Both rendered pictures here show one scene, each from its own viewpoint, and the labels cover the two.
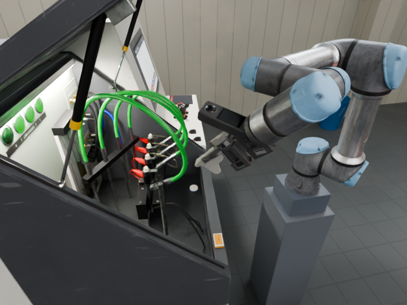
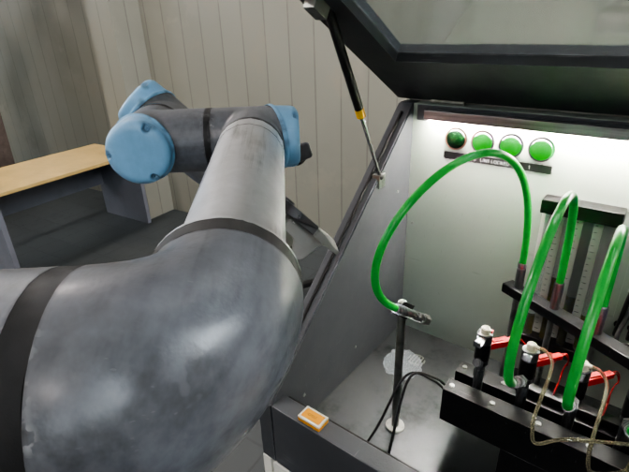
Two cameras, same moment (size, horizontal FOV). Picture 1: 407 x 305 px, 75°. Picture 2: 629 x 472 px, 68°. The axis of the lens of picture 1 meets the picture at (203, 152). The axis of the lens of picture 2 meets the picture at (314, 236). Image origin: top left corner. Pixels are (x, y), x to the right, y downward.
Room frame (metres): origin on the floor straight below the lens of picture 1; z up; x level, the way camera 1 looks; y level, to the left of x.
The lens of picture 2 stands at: (1.03, -0.50, 1.64)
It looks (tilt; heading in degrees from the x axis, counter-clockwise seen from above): 25 degrees down; 134
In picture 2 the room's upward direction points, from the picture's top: 2 degrees counter-clockwise
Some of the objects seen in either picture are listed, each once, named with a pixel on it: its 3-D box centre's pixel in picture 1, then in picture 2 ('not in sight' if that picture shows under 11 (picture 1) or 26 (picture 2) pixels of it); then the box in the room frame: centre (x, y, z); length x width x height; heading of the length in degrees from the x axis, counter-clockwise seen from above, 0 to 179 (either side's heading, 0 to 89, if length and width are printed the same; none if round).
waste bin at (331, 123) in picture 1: (331, 111); not in sight; (3.20, -1.69, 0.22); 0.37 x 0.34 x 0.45; 102
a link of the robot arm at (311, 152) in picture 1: (311, 154); not in sight; (0.92, -0.46, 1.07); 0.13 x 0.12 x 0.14; 47
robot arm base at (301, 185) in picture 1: (304, 175); not in sight; (0.93, -0.45, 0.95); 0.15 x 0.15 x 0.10
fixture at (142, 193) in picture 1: (153, 189); (535, 441); (0.89, 0.22, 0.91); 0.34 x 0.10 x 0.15; 6
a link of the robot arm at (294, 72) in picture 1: (315, 88); (162, 141); (0.51, -0.22, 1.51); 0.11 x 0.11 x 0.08; 47
